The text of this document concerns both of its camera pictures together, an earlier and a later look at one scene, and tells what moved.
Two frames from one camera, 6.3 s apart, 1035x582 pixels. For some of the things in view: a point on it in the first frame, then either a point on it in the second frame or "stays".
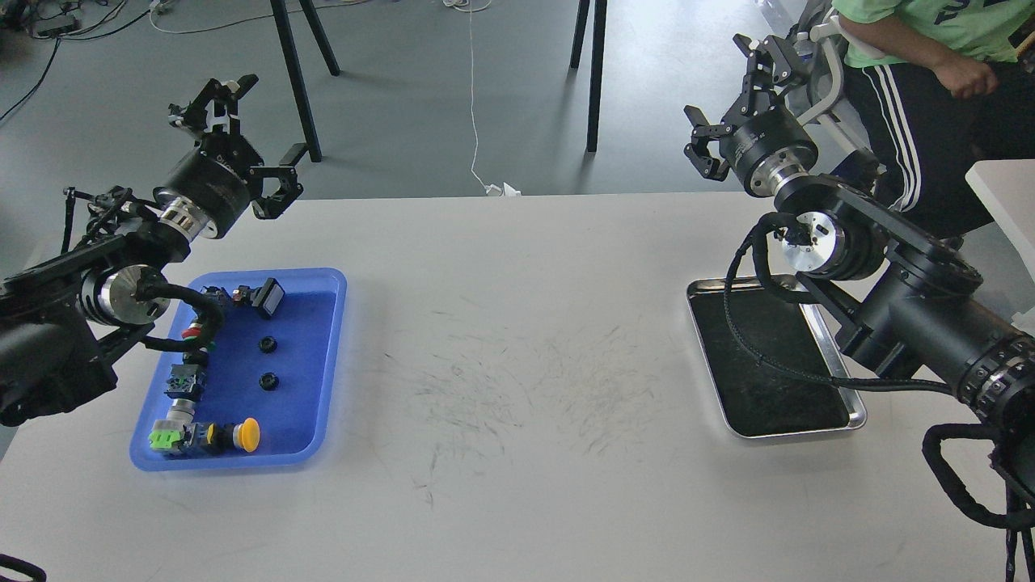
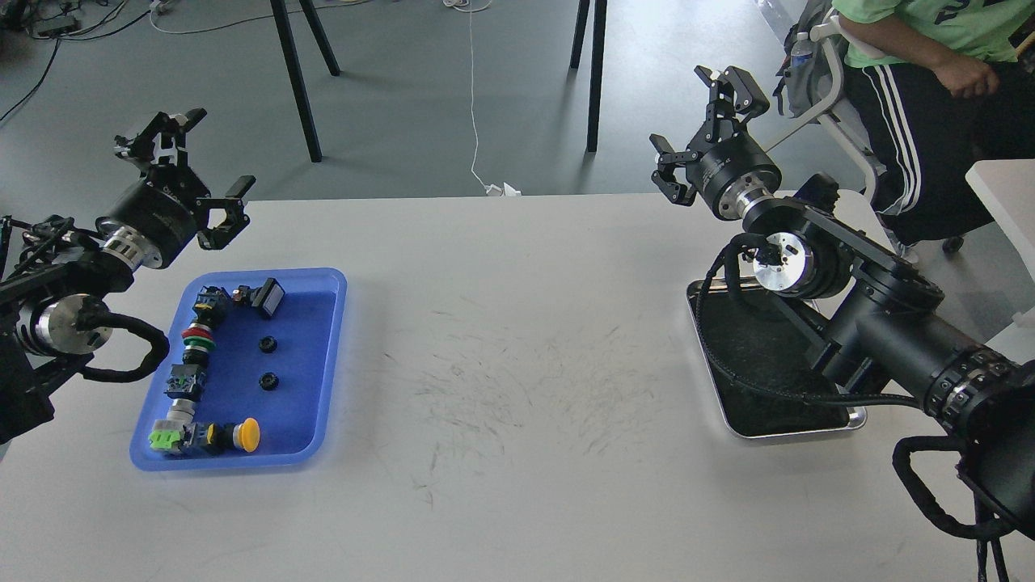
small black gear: [268, 381] stays
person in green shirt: [935, 85] stays
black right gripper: [765, 151] -> [729, 170]
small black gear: [268, 345] stays
